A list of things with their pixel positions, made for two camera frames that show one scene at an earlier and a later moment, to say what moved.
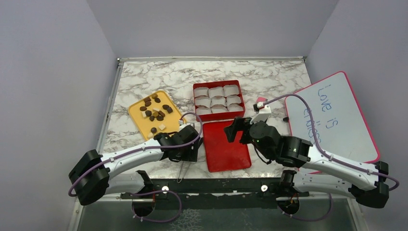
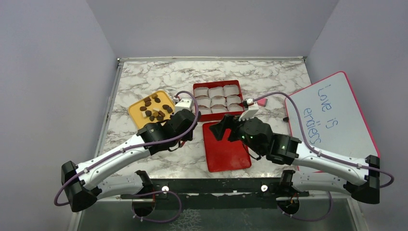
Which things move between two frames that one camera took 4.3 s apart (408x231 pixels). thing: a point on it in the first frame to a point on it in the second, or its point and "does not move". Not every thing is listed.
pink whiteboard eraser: [261, 99] does not move
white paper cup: [218, 91] does not move
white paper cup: [218, 99] does not move
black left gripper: [190, 156] to [188, 136]
